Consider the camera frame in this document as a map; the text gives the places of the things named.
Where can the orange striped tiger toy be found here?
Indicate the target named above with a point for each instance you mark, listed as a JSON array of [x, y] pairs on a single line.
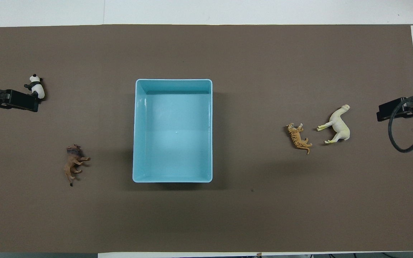
[[299, 139]]

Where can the brown lion toy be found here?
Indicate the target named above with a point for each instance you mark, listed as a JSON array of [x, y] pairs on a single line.
[[71, 165]]

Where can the black white panda toy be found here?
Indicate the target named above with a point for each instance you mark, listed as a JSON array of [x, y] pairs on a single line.
[[38, 87]]

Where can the cream llama toy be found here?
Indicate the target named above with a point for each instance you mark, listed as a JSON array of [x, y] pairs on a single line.
[[340, 125]]

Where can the brown table mat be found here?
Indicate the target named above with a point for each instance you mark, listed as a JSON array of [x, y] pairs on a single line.
[[264, 215]]

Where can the light blue storage box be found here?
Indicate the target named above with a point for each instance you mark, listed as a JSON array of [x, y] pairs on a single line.
[[174, 143]]

